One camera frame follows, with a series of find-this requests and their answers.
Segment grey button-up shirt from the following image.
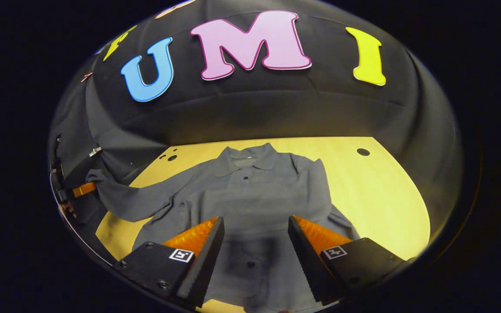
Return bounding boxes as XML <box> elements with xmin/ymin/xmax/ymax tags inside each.
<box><xmin>86</xmin><ymin>143</ymin><xmax>360</xmax><ymax>313</ymax></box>

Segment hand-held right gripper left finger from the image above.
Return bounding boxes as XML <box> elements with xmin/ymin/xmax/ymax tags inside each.
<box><xmin>113</xmin><ymin>216</ymin><xmax>225</xmax><ymax>309</ymax></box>

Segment black backdrop cloth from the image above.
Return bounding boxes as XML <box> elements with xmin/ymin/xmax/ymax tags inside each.
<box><xmin>48</xmin><ymin>0</ymin><xmax>464</xmax><ymax>261</ymax></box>

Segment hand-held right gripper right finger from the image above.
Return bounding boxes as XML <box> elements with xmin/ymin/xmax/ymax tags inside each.
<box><xmin>287</xmin><ymin>215</ymin><xmax>416</xmax><ymax>306</ymax></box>

